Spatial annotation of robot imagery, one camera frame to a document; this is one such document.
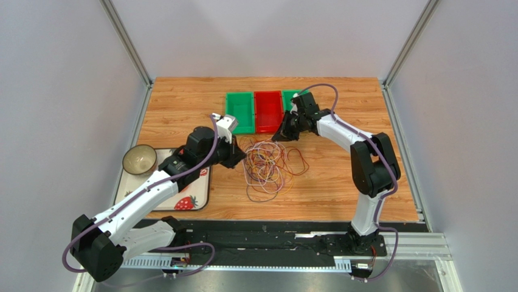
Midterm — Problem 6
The white cable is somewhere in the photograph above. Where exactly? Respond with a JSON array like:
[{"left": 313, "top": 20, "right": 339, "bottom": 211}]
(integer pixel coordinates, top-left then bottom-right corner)
[{"left": 246, "top": 145, "right": 284, "bottom": 194}]

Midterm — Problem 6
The right green plastic bin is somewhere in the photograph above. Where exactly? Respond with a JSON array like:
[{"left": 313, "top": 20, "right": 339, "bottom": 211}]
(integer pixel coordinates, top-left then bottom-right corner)
[{"left": 281, "top": 89, "right": 300, "bottom": 116}]

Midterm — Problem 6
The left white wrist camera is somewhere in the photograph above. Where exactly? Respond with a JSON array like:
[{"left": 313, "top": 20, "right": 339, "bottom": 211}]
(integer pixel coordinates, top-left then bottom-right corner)
[{"left": 212, "top": 113, "right": 239, "bottom": 144}]

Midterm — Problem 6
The aluminium frame rail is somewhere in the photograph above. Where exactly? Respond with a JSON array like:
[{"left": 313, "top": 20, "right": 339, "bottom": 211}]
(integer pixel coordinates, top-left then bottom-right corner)
[{"left": 88, "top": 231, "right": 461, "bottom": 291}]

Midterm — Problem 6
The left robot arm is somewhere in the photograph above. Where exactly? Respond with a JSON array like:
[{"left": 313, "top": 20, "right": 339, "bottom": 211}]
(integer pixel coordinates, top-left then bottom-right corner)
[{"left": 62, "top": 125, "right": 246, "bottom": 282}]

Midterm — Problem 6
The green plastic bin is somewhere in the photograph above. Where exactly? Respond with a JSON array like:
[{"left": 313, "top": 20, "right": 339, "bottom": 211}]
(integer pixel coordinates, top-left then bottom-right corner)
[
  {"left": 226, "top": 92, "right": 255, "bottom": 134},
  {"left": 281, "top": 89, "right": 300, "bottom": 116}
]

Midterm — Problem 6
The strawberry print white tray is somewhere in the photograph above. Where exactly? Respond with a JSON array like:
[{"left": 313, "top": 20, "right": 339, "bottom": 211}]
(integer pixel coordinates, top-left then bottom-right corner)
[{"left": 115, "top": 149, "right": 211, "bottom": 211}]

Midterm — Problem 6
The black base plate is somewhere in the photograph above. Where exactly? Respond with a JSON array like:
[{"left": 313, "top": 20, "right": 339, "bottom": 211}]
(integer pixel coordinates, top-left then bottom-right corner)
[{"left": 146, "top": 220, "right": 387, "bottom": 268}]

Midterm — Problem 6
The red plastic bin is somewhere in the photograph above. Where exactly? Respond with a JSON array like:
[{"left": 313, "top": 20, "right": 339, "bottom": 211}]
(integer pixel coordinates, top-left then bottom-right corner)
[{"left": 254, "top": 91, "right": 284, "bottom": 133}]

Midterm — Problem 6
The beige ceramic bowl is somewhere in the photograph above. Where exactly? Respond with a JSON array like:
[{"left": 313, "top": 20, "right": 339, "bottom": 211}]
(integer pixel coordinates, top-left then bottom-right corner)
[{"left": 122, "top": 144, "right": 158, "bottom": 176}]

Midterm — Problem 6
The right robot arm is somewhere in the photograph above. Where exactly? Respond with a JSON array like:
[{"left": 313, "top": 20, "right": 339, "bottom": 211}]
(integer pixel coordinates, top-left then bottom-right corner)
[{"left": 272, "top": 92, "right": 401, "bottom": 254}]

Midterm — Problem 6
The red cable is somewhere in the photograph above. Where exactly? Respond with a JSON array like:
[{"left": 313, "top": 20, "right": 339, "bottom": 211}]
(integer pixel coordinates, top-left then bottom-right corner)
[{"left": 243, "top": 139, "right": 310, "bottom": 185}]

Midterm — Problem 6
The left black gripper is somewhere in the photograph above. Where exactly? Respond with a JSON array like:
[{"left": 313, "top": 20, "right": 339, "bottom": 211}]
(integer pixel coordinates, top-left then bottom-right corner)
[{"left": 198, "top": 132, "right": 247, "bottom": 170}]

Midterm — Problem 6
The yellow cable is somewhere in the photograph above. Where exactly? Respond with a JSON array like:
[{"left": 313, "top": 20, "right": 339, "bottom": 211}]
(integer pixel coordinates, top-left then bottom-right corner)
[{"left": 249, "top": 147, "right": 295, "bottom": 195}]

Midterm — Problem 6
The pink cable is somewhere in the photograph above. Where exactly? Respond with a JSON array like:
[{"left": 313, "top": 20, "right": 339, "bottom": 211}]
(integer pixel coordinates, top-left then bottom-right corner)
[{"left": 238, "top": 134, "right": 289, "bottom": 183}]

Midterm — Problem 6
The left green plastic bin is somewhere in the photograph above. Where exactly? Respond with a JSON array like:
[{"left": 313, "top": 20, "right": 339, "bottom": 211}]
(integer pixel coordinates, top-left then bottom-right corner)
[{"left": 226, "top": 92, "right": 255, "bottom": 134}]

